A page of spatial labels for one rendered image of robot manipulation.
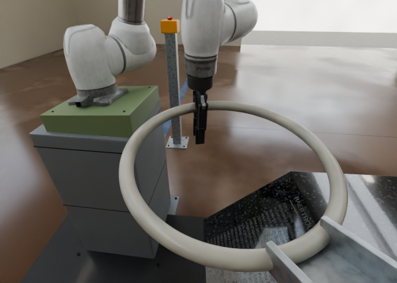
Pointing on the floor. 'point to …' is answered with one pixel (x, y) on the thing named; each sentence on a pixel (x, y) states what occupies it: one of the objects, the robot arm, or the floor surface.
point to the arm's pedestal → (107, 186)
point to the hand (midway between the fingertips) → (198, 131)
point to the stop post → (172, 45)
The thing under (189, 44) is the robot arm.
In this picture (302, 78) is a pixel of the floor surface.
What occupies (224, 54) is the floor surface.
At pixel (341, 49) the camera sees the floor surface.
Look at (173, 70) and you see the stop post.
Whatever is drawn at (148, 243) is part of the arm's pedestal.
